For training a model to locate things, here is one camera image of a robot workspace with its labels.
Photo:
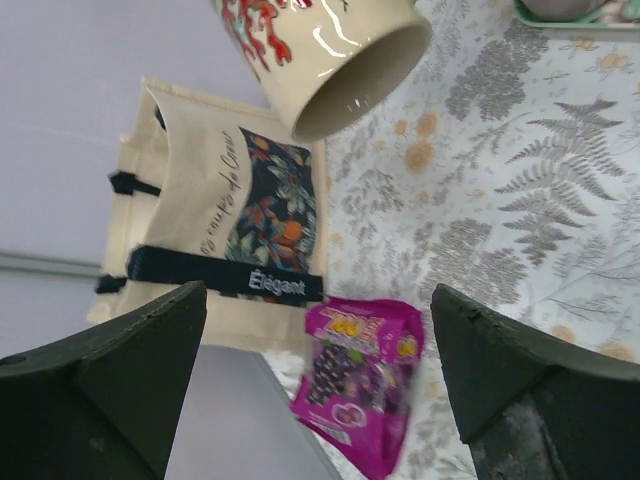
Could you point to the cream floral mug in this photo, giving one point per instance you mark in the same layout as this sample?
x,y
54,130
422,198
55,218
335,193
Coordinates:
x,y
324,64

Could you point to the beige canvas tote bag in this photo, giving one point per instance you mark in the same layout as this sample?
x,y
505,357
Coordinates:
x,y
214,190

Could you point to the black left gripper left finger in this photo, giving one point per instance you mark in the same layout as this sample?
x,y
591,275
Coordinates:
x,y
103,403

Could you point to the green hummingbird tray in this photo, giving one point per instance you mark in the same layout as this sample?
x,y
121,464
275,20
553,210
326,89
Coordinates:
x,y
602,15

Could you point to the lilac mug black handle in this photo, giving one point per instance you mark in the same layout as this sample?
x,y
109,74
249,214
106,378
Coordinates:
x,y
561,10

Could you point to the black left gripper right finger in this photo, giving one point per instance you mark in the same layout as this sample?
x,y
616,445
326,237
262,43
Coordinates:
x,y
531,406

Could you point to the purple snack packet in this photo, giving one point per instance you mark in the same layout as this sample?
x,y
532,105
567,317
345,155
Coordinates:
x,y
357,385

